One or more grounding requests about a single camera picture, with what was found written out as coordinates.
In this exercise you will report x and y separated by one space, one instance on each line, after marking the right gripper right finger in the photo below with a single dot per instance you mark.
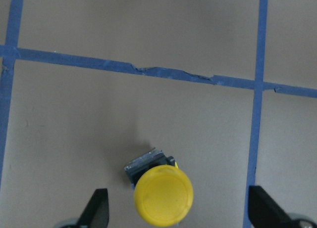
264 212

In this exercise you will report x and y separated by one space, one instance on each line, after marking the yellow push button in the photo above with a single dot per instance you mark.
163 193

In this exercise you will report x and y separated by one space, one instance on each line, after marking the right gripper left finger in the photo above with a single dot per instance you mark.
95 214

